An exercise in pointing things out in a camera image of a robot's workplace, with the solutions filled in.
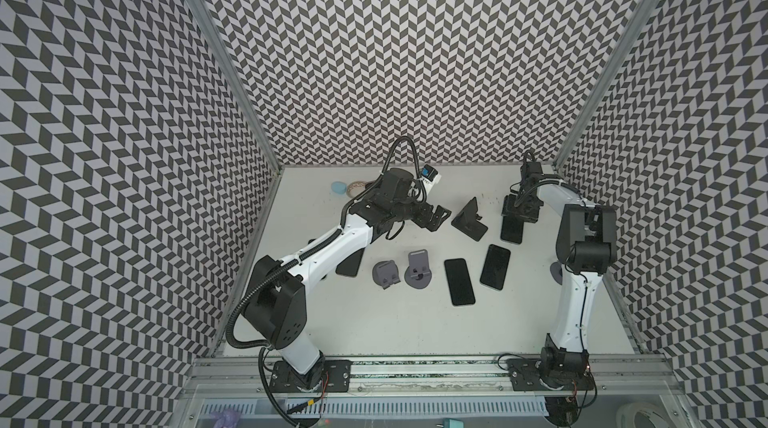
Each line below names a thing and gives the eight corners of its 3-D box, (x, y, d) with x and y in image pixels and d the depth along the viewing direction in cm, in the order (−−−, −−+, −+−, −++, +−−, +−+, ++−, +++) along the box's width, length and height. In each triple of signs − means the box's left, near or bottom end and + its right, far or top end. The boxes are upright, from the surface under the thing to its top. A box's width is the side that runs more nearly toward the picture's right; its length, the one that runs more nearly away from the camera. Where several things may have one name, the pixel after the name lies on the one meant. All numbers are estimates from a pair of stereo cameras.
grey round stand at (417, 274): (404, 289, 88) (404, 275, 80) (404, 264, 93) (404, 249, 85) (429, 289, 88) (431, 275, 80) (427, 264, 93) (429, 249, 85)
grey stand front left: (372, 288, 88) (371, 283, 85) (374, 265, 92) (373, 260, 90) (399, 288, 87) (399, 283, 85) (399, 265, 92) (399, 260, 90)
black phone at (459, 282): (452, 306, 85) (452, 303, 83) (443, 262, 94) (444, 259, 92) (474, 304, 85) (476, 301, 84) (464, 260, 94) (465, 257, 92)
